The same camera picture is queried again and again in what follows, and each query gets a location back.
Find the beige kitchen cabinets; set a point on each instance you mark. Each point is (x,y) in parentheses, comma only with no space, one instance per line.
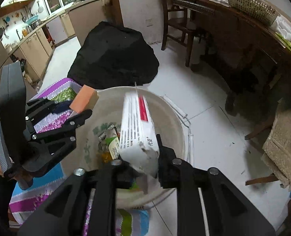
(38,46)

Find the orange sponge block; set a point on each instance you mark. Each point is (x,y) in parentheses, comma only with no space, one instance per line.
(86,99)

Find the orange snack wrapper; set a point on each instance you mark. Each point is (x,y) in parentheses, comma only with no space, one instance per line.
(106,157)

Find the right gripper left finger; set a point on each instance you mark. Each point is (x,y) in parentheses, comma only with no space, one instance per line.
(117,174)

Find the white red cardboard box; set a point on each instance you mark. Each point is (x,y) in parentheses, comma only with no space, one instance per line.
(138,143)

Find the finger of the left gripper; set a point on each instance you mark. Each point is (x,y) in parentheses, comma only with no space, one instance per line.
(66,130)
(38,109)

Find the colourful striped tablecloth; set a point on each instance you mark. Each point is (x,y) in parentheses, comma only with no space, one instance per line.
(24,202)

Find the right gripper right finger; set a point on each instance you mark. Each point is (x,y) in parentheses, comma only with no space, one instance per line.
(167,174)

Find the green cardboard box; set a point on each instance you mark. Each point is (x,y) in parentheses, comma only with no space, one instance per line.
(112,141)

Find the black cloth covered object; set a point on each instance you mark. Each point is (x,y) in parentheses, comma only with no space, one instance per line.
(114,56)

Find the beige towel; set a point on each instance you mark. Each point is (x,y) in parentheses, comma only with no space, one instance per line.
(277,147)

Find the translucent plastic trash bucket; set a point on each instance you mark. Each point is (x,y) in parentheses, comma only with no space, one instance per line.
(108,110)

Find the woven plastic basket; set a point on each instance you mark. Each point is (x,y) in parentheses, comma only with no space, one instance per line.
(260,10)

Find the silver crumpled wrapper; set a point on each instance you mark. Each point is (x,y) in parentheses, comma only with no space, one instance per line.
(103,135)

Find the wooden chair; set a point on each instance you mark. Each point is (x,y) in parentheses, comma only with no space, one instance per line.
(176,17)

